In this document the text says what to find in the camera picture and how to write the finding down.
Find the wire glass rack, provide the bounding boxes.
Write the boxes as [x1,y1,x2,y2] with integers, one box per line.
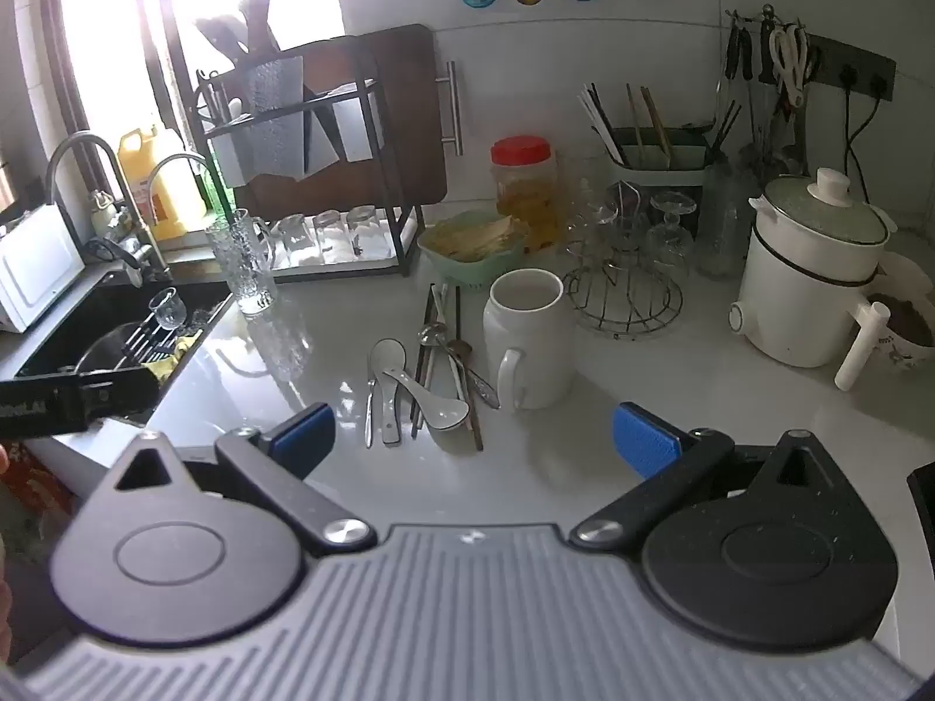
[562,182,685,341]

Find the sink wire rack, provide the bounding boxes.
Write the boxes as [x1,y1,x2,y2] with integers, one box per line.
[102,310,195,384]

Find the plain steel cleaver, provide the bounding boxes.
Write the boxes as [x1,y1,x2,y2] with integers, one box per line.
[301,91,348,171]

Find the white-knobbed cooker lid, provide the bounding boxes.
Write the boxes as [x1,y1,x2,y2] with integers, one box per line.
[758,168,894,248]

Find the white-handled scissors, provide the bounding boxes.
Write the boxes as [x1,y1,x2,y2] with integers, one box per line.
[768,23,813,112]

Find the black dish rack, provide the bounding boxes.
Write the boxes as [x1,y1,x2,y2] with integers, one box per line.
[193,67,426,280]

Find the black stove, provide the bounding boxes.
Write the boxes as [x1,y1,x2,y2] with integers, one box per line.
[906,461,935,521]

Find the hammered steel cleaver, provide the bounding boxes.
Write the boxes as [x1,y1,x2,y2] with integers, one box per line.
[215,0,304,187]

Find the green plastic basket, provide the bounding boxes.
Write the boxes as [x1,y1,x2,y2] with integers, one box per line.
[418,210,531,291]

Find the tall curved steel faucet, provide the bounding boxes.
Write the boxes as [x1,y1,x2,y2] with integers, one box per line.
[45,130,176,289]

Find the patterned white bowl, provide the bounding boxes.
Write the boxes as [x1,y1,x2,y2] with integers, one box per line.
[865,290,935,375]

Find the small curved steel faucet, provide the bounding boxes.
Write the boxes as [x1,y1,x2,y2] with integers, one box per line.
[146,152,235,235]

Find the black power cable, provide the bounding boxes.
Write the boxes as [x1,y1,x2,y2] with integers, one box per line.
[860,80,890,156]
[843,73,861,178]

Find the white electric cooker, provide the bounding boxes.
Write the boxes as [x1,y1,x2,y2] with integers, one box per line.
[728,193,898,390]

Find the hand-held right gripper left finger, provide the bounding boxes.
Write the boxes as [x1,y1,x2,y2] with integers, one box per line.
[109,403,379,557]

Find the textured glass mug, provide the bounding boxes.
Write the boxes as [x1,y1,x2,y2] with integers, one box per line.
[206,208,279,317]

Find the clear goblet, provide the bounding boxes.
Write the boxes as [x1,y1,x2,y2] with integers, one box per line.
[149,289,188,331]

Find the dried noodles bundle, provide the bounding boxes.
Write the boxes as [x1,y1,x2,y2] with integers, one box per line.
[427,215,527,262]

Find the yellow cloth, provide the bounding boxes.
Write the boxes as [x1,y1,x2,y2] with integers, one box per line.
[142,328,207,382]

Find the clear glass pitcher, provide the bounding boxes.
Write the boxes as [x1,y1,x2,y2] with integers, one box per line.
[697,153,755,280]

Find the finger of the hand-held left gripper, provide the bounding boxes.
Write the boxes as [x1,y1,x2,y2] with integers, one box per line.
[77,367,158,428]

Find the black sink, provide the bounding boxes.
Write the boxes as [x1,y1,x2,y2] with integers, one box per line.
[15,272,236,426]

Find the white chopstick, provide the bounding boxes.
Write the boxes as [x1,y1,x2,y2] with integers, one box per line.
[431,283,458,381]

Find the white ceramic spoon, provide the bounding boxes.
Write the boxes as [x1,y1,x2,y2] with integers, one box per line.
[381,370,470,432]
[369,339,406,448]

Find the small white bottle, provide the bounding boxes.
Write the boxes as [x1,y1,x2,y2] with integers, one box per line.
[86,188,124,244]

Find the clear glass jar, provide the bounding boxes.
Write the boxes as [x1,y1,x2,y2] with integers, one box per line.
[559,153,613,235]

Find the black-handled kitchen utensil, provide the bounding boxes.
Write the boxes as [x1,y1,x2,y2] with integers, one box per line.
[756,18,779,156]
[719,15,753,156]

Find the steel wall hook rail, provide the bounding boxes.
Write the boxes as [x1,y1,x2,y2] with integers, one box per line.
[725,6,813,34]

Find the wooden chopstick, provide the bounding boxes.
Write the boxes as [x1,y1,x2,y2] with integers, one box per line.
[462,380,485,452]

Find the green chopstick holder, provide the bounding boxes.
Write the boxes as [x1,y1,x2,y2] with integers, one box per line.
[595,126,715,189]

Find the yellow plastic bottle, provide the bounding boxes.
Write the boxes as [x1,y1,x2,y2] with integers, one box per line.
[117,126,209,241]

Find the black chopstick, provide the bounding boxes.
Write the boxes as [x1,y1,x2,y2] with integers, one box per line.
[411,283,435,440]
[451,283,469,381]

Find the red-lidded plastic jar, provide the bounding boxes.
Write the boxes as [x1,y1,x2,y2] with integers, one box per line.
[491,135,560,249]

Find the white drip tray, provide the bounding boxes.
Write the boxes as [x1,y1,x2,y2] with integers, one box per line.
[255,230,410,277]

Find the brown cutting board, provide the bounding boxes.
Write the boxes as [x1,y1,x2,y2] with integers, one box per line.
[232,23,466,221]

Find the white mug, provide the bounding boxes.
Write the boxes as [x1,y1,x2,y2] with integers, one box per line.
[482,268,578,411]

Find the red patterned bag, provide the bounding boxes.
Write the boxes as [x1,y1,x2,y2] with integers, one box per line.
[0,442,75,527]

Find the white box appliance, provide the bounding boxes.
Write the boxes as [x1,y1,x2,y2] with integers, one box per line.
[0,204,87,335]

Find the red-marked clear drinking glass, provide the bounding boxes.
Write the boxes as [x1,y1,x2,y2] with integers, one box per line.
[347,205,382,258]

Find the black power strip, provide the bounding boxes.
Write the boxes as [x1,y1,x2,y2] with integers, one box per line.
[807,33,896,102]

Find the clear stemmed glass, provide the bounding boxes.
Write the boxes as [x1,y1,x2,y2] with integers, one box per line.
[646,191,695,275]

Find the brown window frame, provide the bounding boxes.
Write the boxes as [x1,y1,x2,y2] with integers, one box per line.
[33,0,213,162]

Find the green bottle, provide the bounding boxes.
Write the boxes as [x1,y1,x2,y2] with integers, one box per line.
[197,150,236,218]

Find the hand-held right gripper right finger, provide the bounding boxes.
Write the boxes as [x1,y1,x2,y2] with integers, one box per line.
[570,401,841,552]

